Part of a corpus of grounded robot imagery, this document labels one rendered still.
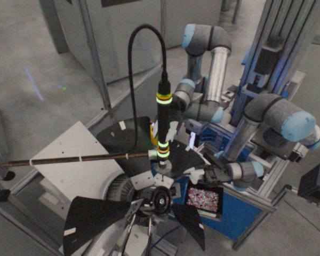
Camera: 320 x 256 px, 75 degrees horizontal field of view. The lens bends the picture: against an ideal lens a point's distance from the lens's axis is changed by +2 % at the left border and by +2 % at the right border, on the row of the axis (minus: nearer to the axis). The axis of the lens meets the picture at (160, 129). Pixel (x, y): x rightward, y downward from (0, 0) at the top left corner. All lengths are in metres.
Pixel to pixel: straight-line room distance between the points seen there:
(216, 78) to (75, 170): 0.75
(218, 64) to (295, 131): 0.43
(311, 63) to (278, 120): 1.57
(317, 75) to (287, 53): 1.12
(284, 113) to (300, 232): 1.71
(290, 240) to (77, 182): 1.94
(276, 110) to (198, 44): 0.49
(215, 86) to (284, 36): 0.52
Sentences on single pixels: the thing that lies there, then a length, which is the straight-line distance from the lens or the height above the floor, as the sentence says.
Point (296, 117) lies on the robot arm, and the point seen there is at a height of 1.51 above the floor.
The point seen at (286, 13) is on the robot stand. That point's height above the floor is 1.68.
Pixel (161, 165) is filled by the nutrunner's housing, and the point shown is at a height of 1.34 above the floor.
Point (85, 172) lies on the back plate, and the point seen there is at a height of 1.22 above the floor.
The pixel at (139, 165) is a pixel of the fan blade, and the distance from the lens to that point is 0.85.
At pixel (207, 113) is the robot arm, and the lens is 0.93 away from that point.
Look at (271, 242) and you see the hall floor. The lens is 2.30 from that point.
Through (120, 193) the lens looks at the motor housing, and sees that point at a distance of 0.94.
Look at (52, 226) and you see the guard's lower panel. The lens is 1.79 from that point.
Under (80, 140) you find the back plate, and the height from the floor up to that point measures 1.31.
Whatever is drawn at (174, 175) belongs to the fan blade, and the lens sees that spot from 0.95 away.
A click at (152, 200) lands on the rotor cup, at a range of 0.83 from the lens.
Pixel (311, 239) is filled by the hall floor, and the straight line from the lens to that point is 2.49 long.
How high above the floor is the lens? 2.01
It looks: 46 degrees down
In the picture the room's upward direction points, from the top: straight up
